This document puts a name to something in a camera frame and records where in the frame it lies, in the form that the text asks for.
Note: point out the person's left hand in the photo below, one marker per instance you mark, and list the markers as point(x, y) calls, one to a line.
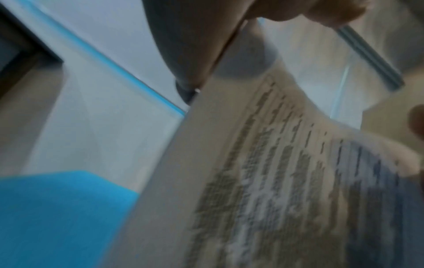
point(192, 31)

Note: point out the person's right hand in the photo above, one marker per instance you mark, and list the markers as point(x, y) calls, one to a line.
point(418, 120)

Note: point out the stack of collected papers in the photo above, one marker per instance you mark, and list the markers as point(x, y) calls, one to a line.
point(265, 183)

